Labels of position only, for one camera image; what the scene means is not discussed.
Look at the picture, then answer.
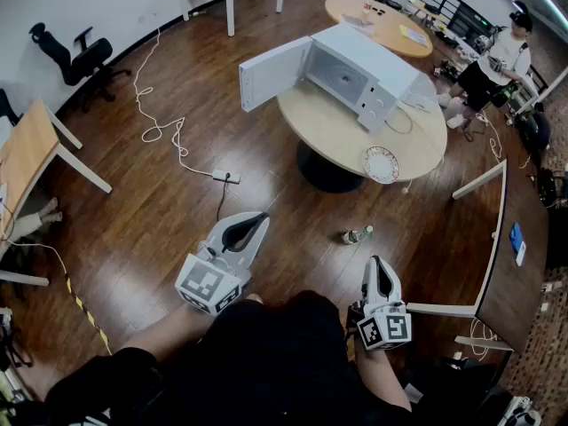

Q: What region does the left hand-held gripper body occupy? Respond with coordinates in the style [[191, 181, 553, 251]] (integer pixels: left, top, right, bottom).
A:
[[175, 240, 253, 317]]

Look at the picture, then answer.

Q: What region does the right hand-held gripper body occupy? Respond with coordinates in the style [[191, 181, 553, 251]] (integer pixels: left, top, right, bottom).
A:
[[357, 300, 413, 352]]

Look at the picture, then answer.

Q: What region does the floral rimmed white plate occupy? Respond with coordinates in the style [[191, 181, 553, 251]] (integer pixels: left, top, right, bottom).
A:
[[362, 145, 400, 185]]

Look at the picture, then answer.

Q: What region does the person's left forearm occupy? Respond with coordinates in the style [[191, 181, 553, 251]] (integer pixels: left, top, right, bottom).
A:
[[120, 294, 265, 364]]

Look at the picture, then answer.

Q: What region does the person's right forearm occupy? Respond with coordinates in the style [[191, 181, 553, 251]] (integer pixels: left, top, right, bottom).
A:
[[353, 346, 413, 413]]

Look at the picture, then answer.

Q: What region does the clear bottle with green cap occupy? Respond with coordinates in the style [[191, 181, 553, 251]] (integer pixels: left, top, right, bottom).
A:
[[341, 225, 374, 246]]

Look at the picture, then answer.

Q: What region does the person's black clothing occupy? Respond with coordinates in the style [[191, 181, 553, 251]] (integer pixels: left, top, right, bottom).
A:
[[43, 288, 489, 426]]

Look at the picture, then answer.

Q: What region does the yellow black striped floor tape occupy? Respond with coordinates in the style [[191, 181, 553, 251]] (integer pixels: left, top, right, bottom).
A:
[[64, 272, 112, 357]]

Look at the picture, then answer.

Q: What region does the dark curved desk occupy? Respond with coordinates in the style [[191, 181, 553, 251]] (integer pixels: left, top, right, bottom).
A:
[[406, 160, 551, 354]]

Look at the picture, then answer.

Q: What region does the blue booklet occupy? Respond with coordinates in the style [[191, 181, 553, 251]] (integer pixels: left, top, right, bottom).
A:
[[509, 222, 524, 255]]

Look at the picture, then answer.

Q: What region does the round light wooden table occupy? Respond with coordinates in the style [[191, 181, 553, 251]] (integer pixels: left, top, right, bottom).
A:
[[275, 80, 448, 194]]

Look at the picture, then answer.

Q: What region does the white machine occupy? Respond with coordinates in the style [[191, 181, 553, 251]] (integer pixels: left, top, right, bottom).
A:
[[499, 395, 543, 426]]

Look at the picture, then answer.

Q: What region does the translucent plastic container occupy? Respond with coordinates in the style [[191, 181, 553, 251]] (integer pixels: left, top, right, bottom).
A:
[[398, 74, 439, 115]]

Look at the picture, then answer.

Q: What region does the black backpack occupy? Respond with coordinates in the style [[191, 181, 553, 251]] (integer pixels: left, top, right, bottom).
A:
[[517, 111, 552, 154]]

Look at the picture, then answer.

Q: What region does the white microwave oven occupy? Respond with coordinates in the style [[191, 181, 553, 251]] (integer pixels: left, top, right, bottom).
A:
[[238, 23, 421, 135]]

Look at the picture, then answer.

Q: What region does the dark covered book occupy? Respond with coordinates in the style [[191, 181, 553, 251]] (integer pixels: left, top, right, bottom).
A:
[[340, 13, 376, 33]]

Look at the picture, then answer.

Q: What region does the open booklet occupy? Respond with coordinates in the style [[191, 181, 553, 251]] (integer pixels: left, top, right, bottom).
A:
[[398, 24, 428, 43]]

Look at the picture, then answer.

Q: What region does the oval wooden table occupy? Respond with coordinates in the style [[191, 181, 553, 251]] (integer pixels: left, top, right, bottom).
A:
[[324, 0, 434, 59]]

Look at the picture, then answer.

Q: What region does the black metal railing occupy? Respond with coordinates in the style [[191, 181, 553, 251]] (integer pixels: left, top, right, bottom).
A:
[[375, 0, 496, 39]]

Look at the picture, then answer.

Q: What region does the black power cord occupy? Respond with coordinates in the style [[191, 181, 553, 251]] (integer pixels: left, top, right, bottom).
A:
[[216, 179, 230, 221]]

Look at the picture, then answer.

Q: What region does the long white extension cable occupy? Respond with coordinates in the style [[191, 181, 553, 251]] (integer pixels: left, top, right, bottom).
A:
[[132, 27, 214, 178]]

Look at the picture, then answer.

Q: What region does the white floor cable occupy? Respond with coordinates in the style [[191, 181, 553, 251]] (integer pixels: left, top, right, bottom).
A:
[[481, 111, 532, 168], [468, 317, 502, 357]]

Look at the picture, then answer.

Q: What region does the grey looped cable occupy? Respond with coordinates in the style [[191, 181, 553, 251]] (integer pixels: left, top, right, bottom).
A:
[[383, 104, 414, 135]]

